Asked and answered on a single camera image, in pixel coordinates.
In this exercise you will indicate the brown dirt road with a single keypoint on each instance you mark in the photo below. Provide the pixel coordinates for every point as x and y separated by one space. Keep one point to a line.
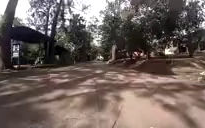
90 96

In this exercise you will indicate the group of trees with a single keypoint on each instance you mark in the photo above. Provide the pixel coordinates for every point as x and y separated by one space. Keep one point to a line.
130 30

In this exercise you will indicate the earth bank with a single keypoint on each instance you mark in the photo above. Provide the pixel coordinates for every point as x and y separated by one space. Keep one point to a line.
163 65

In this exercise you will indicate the shelter with dark roof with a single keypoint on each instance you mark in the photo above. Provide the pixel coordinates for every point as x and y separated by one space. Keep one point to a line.
26 35

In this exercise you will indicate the white sign board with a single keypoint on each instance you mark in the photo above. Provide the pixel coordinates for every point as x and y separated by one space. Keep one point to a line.
15 50

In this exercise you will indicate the leaning tree trunk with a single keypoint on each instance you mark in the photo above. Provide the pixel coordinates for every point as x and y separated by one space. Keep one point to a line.
6 40

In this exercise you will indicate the building with dark roof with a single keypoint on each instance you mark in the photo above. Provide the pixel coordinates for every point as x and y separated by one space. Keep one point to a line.
203 40

